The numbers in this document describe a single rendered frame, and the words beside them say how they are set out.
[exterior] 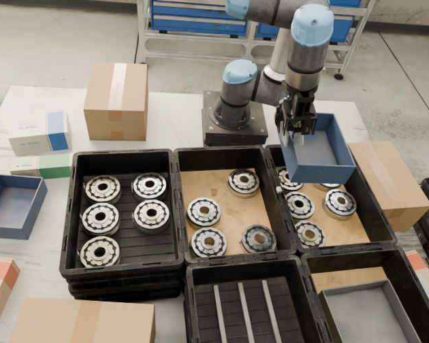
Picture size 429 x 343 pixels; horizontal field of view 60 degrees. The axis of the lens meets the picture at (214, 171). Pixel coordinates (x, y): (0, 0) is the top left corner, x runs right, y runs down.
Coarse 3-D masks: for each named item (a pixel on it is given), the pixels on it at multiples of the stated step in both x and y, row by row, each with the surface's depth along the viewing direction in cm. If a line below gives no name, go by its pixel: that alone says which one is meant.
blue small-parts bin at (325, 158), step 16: (320, 112) 103; (320, 128) 108; (336, 128) 101; (288, 144) 96; (304, 144) 104; (320, 144) 104; (336, 144) 101; (288, 160) 96; (304, 160) 100; (320, 160) 100; (336, 160) 101; (352, 160) 93; (304, 176) 93; (320, 176) 93; (336, 176) 94
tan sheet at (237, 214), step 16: (192, 176) 123; (208, 176) 124; (224, 176) 125; (192, 192) 119; (208, 192) 120; (224, 192) 121; (224, 208) 116; (240, 208) 117; (256, 208) 118; (224, 224) 113; (240, 224) 113; (256, 224) 114; (256, 240) 110; (192, 256) 105
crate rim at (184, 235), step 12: (264, 156) 119; (180, 180) 109; (180, 192) 106; (276, 192) 110; (180, 204) 104; (180, 216) 101; (288, 228) 102; (288, 240) 100; (252, 252) 96; (264, 252) 96; (276, 252) 97; (288, 252) 97
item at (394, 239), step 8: (272, 144) 123; (280, 144) 123; (352, 152) 124; (272, 160) 118; (272, 168) 116; (360, 168) 120; (360, 176) 118; (280, 184) 112; (368, 184) 116; (368, 192) 114; (376, 200) 112; (288, 208) 107; (376, 208) 111; (288, 216) 105; (384, 216) 108; (384, 224) 107; (296, 232) 102; (392, 232) 105; (296, 240) 100; (392, 240) 103; (304, 248) 99; (312, 248) 99; (320, 248) 100; (328, 248) 99; (336, 248) 100; (344, 248) 100; (352, 248) 100
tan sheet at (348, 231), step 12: (276, 168) 130; (300, 192) 124; (312, 192) 124; (324, 192) 125; (312, 216) 118; (324, 216) 118; (324, 228) 116; (336, 228) 116; (348, 228) 116; (360, 228) 117; (336, 240) 113; (348, 240) 114; (360, 240) 114
